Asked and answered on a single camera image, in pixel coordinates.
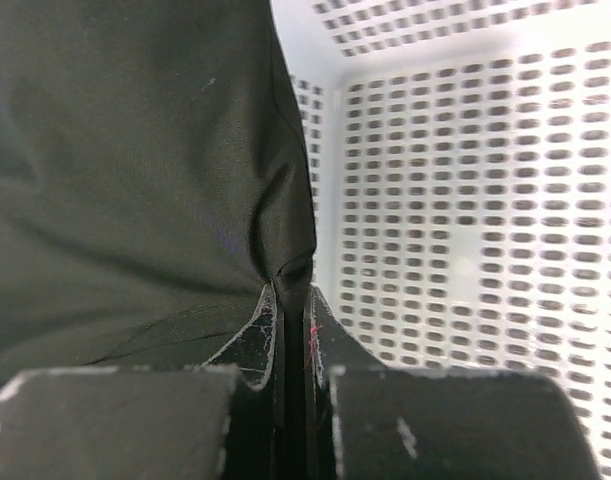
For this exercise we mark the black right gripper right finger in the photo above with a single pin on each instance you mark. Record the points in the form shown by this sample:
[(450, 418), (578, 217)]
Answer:
[(366, 420)]

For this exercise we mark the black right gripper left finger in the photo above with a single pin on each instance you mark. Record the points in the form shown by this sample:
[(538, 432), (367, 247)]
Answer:
[(209, 421)]

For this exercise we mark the black garment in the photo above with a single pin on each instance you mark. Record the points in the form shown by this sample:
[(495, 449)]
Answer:
[(153, 180)]

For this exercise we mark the white perforated plastic basket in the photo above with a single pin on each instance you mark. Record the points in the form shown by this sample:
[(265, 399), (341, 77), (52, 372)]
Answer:
[(461, 172)]

